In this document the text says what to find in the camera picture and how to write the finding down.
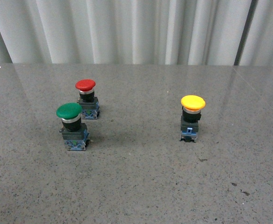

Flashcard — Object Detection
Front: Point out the yellow mushroom push button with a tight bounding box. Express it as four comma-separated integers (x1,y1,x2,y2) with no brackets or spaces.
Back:
180,95,206,142

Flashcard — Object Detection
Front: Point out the red mushroom push button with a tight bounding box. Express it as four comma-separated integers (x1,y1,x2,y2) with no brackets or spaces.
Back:
75,79,100,119

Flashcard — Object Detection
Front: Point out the green mushroom push button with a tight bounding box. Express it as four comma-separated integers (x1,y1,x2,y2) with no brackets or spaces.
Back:
56,103,89,151

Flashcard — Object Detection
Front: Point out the white pleated curtain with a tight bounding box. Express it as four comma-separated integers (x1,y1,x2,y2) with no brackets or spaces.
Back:
0,0,273,66

